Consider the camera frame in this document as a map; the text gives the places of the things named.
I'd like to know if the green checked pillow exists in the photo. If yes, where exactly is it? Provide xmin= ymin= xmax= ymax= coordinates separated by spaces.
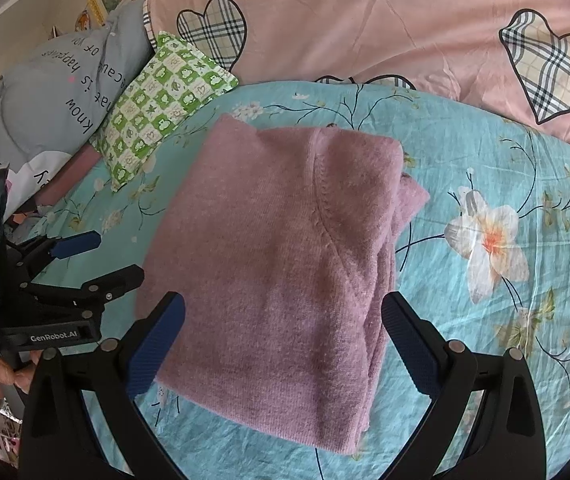
xmin=89 ymin=31 xmax=240 ymax=192

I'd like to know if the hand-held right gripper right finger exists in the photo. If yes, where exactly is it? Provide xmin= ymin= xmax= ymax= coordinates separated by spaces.
xmin=381 ymin=290 xmax=548 ymax=480

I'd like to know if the pink quilt with plaid hearts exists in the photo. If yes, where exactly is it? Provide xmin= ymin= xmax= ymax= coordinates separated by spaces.
xmin=145 ymin=0 xmax=570 ymax=163

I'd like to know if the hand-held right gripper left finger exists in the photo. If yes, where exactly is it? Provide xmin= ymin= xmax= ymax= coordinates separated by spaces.
xmin=18 ymin=291 xmax=187 ymax=480

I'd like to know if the teal floral bedsheet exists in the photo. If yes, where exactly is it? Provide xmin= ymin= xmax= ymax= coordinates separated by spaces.
xmin=32 ymin=80 xmax=570 ymax=480

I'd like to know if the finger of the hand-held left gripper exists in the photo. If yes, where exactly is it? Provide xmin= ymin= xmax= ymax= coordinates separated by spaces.
xmin=18 ymin=265 xmax=145 ymax=312
xmin=5 ymin=230 xmax=102 ymax=281

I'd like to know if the dusty pink cloth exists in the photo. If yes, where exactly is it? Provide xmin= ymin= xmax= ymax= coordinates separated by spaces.
xmin=45 ymin=147 xmax=103 ymax=206

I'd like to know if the pink knit sweater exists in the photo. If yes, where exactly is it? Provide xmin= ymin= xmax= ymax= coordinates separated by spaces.
xmin=135 ymin=112 xmax=430 ymax=456

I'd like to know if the grey printed pillow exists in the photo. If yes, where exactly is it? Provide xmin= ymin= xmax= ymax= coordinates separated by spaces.
xmin=0 ymin=2 xmax=153 ymax=221

